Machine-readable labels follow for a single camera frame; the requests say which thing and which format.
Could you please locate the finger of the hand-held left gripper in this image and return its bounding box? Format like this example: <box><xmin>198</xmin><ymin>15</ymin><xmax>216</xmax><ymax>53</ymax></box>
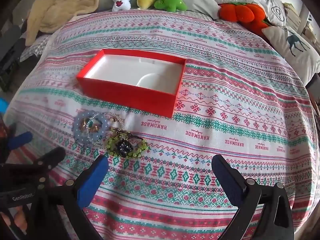
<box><xmin>32</xmin><ymin>147</ymin><xmax>66</xmax><ymax>174</ymax></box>
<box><xmin>6</xmin><ymin>131</ymin><xmax>33</xmax><ymax>150</ymax></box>

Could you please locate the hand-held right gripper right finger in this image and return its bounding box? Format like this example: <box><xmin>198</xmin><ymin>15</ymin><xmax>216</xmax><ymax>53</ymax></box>
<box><xmin>211</xmin><ymin>154</ymin><xmax>295</xmax><ymax>240</ymax></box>

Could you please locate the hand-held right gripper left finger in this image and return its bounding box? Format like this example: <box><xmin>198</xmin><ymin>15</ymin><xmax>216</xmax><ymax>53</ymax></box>
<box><xmin>31</xmin><ymin>154</ymin><xmax>110</xmax><ymax>240</ymax></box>

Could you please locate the pale blue bead bracelet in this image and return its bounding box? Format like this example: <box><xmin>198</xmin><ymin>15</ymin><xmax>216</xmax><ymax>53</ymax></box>
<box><xmin>72</xmin><ymin>111</ymin><xmax>110</xmax><ymax>143</ymax></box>

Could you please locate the green bead bracelet black charm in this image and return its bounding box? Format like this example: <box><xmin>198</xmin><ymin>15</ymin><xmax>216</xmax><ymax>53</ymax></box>
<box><xmin>107</xmin><ymin>128</ymin><xmax>149</xmax><ymax>158</ymax></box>

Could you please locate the gold ring green stone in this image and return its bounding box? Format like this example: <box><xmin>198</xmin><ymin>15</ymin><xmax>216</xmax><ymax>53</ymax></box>
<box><xmin>80</xmin><ymin>119</ymin><xmax>100</xmax><ymax>133</ymax></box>

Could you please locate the clear bead bracelet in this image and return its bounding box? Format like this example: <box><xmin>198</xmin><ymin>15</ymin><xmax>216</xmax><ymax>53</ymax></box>
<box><xmin>86</xmin><ymin>113</ymin><xmax>126</xmax><ymax>148</ymax></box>

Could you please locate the red cardboard box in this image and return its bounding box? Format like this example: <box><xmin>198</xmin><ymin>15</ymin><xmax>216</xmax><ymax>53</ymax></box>
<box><xmin>76</xmin><ymin>49</ymin><xmax>187</xmax><ymax>119</ymax></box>

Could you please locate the person's left hand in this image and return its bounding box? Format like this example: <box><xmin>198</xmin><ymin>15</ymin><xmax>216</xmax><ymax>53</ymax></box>
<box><xmin>0</xmin><ymin>204</ymin><xmax>29</xmax><ymax>238</ymax></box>

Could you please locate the patterned red green blanket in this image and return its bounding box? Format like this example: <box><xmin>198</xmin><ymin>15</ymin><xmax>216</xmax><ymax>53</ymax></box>
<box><xmin>6</xmin><ymin>6</ymin><xmax>316</xmax><ymax>240</ymax></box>

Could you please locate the black chair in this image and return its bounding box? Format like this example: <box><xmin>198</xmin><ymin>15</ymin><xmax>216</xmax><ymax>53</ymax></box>
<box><xmin>0</xmin><ymin>25</ymin><xmax>27</xmax><ymax>93</ymax></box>

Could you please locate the beige quilted blanket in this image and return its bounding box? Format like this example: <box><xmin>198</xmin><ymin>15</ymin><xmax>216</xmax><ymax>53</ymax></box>
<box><xmin>25</xmin><ymin>0</ymin><xmax>110</xmax><ymax>46</ymax></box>

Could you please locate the white deer print pillow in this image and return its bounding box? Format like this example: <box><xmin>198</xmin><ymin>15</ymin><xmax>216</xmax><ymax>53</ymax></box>
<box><xmin>261</xmin><ymin>25</ymin><xmax>320</xmax><ymax>85</ymax></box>

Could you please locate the orange pumpkin plush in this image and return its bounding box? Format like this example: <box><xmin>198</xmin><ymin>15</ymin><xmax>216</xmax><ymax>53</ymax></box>
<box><xmin>218</xmin><ymin>2</ymin><xmax>272</xmax><ymax>34</ymax></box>

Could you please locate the white wooden furniture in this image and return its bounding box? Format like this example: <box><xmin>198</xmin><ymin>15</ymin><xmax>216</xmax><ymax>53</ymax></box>
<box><xmin>283</xmin><ymin>2</ymin><xmax>320</xmax><ymax>42</ymax></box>

